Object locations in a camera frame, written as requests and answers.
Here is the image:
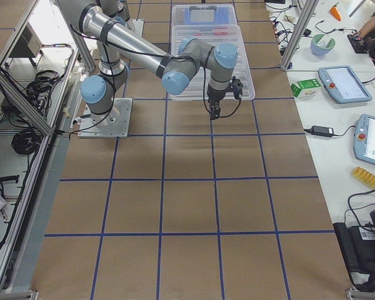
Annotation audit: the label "aluminium frame post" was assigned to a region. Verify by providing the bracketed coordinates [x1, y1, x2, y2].
[280, 0, 319, 71]

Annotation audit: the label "blue plastic tray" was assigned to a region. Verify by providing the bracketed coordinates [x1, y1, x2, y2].
[182, 6, 230, 25]

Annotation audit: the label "green white carton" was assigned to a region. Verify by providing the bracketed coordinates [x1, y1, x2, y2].
[291, 78, 321, 98]

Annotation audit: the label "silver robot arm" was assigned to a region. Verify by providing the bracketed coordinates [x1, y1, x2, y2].
[56, 1, 243, 120]

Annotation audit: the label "person forearm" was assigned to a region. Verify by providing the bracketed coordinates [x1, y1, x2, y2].
[358, 16, 375, 38]

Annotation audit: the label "green blue bowl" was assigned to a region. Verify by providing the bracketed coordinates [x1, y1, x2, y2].
[310, 34, 336, 56]

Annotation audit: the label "yellow toy corn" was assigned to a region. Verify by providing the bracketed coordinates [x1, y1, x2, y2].
[352, 167, 375, 190]

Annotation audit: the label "teach pendant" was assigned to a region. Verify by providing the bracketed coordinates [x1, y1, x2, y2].
[353, 114, 375, 165]
[318, 66, 373, 104]

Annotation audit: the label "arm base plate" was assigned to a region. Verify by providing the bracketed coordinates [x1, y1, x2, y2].
[125, 19, 144, 41]
[77, 97, 133, 138]

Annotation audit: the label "red block in box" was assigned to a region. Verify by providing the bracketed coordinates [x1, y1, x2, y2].
[212, 27, 229, 36]

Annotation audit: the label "black device on table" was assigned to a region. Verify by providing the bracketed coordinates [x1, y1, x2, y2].
[333, 210, 375, 293]

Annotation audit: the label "orange toy carrot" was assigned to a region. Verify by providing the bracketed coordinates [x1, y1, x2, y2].
[329, 2, 342, 21]

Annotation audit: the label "clear plastic box lid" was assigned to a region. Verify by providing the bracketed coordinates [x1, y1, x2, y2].
[170, 25, 255, 101]

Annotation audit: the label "black power adapter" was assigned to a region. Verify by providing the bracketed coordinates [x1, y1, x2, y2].
[311, 126, 334, 138]

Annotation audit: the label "coiled black cables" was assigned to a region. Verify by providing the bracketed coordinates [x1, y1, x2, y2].
[11, 129, 40, 156]

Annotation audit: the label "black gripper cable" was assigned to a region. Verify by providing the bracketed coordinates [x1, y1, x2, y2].
[202, 74, 243, 119]

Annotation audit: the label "upper teach pendant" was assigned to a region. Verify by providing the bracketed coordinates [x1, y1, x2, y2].
[318, 66, 373, 104]

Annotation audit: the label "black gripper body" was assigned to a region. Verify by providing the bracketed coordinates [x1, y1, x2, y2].
[207, 76, 243, 106]

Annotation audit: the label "clear plastic storage box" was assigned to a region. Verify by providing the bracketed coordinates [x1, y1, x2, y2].
[171, 4, 238, 27]

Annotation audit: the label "lower teach pendant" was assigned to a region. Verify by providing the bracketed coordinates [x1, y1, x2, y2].
[353, 114, 375, 165]

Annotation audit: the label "grey box unit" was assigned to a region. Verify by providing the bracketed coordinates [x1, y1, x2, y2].
[5, 22, 43, 67]

